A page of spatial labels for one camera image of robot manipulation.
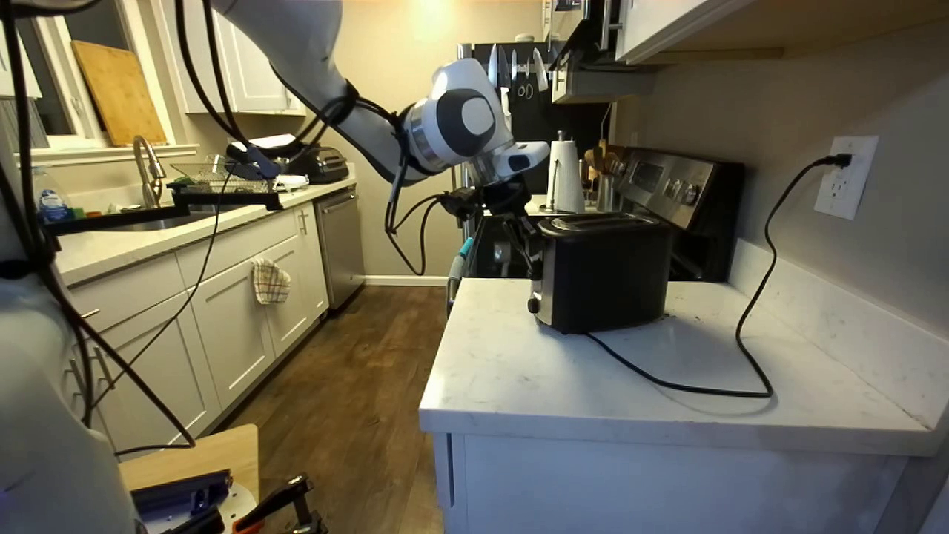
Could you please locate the white island cabinet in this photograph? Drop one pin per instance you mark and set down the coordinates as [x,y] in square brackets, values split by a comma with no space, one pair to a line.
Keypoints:
[687,425]

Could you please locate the steel kitchen faucet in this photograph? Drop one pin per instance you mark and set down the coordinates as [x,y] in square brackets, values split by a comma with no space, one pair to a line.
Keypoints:
[150,175]

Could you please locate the white paper towel roll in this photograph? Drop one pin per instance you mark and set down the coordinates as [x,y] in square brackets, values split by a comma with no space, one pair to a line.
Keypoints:
[566,177]

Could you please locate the black stovetop appliance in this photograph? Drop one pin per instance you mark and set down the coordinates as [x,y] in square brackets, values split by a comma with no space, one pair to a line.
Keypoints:
[265,160]

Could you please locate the white lower cabinet doors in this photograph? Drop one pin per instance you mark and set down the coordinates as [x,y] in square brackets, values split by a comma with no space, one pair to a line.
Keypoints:
[177,305]

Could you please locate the stainless steel stove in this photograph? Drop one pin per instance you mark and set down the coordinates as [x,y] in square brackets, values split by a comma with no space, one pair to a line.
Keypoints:
[695,198]

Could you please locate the wooden box near base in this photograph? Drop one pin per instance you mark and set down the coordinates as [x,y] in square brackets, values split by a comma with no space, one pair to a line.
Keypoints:
[233,453]

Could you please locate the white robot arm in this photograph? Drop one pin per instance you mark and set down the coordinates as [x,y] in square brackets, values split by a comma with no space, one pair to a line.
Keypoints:
[457,121]

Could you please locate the stainless steel dishwasher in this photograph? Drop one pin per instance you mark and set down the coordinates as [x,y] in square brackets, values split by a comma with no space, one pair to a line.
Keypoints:
[342,247]

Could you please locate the white upper wall cabinet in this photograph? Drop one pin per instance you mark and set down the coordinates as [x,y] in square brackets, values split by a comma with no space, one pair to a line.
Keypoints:
[692,32]

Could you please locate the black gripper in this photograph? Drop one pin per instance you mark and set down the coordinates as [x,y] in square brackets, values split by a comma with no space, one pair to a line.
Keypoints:
[500,201]

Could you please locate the wooden cutting board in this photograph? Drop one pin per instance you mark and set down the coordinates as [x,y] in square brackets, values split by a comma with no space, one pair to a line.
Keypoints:
[121,93]

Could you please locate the white hanging dish towel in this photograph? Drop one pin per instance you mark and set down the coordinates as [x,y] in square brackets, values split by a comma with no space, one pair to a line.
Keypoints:
[272,284]

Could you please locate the white wall outlet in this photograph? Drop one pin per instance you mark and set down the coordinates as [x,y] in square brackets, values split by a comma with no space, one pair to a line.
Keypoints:
[840,188]

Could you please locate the black toaster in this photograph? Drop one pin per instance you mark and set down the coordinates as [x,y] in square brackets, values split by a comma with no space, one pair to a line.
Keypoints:
[601,272]

